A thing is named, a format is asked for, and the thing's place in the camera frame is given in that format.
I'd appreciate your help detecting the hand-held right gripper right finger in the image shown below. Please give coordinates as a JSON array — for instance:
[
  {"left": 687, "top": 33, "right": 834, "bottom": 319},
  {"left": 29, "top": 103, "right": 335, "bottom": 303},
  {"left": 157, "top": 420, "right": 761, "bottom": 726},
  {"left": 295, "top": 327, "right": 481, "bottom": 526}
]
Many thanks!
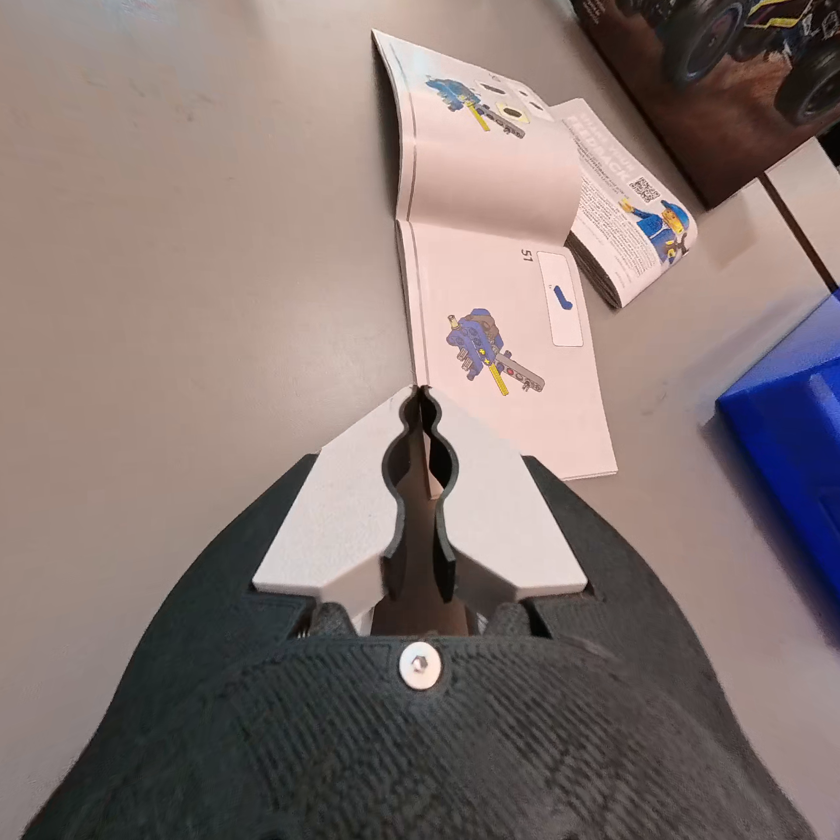
[{"left": 419, "top": 386, "right": 589, "bottom": 632}]

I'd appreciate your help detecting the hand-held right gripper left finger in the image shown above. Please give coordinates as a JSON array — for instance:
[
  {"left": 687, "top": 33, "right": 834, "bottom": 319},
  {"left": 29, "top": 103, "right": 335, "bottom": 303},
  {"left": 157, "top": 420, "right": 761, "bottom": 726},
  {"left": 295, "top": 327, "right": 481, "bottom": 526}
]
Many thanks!
[{"left": 251, "top": 386, "right": 421, "bottom": 635}]

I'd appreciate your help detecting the lego instruction booklet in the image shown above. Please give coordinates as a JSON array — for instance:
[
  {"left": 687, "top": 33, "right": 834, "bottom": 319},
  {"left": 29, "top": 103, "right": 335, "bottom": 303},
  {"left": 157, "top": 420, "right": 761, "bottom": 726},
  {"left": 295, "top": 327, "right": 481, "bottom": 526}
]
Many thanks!
[{"left": 371, "top": 28, "right": 620, "bottom": 501}]

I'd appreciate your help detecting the lego set box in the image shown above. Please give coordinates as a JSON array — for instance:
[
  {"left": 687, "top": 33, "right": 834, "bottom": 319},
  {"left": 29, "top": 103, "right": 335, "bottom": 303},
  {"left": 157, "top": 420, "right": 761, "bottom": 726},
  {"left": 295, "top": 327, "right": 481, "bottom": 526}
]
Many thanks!
[{"left": 570, "top": 0, "right": 840, "bottom": 211}]

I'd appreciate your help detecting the blue plastic bin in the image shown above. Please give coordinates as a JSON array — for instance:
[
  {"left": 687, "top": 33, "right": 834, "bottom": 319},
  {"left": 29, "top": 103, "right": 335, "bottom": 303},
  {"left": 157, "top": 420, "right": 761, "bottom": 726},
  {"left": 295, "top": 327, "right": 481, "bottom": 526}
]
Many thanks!
[{"left": 715, "top": 292, "right": 840, "bottom": 572}]

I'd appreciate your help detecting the feedback leaflet with minifigure print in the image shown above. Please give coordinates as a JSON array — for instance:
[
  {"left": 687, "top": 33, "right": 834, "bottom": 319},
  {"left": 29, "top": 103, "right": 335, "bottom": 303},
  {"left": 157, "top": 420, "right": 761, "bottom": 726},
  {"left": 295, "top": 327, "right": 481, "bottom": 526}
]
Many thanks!
[{"left": 561, "top": 98, "right": 698, "bottom": 310}]

